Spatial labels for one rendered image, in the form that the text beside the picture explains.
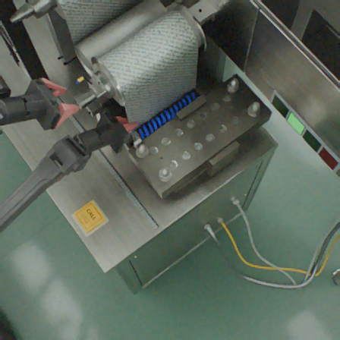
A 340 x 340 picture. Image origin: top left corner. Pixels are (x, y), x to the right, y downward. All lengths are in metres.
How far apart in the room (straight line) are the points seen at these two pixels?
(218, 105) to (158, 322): 1.19
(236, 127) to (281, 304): 1.14
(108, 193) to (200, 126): 0.34
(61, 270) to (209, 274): 0.67
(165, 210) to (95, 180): 0.23
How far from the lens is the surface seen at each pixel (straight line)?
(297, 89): 1.35
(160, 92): 1.49
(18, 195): 1.39
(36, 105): 1.22
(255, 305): 2.51
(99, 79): 1.37
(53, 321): 2.54
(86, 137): 1.42
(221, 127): 1.59
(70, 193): 1.68
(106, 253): 1.62
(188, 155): 1.55
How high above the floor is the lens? 2.48
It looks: 71 degrees down
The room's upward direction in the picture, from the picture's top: 11 degrees counter-clockwise
